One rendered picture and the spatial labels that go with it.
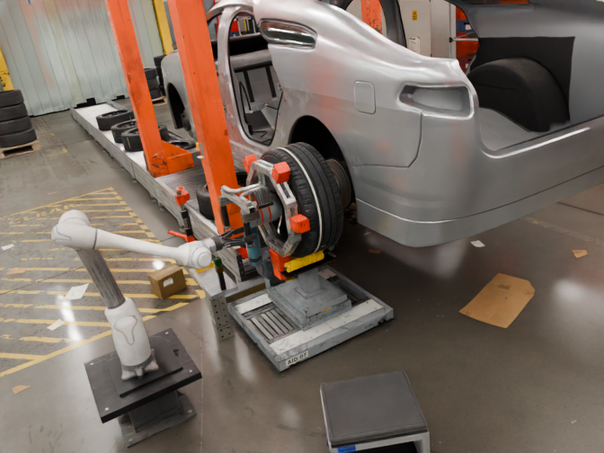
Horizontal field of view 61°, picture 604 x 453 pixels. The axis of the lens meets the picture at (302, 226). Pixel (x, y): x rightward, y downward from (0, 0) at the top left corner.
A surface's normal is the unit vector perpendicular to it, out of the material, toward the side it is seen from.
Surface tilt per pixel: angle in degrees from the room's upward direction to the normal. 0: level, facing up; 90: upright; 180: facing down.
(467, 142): 88
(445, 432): 0
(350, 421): 0
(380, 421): 0
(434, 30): 90
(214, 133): 90
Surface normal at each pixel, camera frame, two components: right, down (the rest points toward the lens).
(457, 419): -0.13, -0.91
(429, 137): -0.39, 0.40
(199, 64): 0.49, 0.29
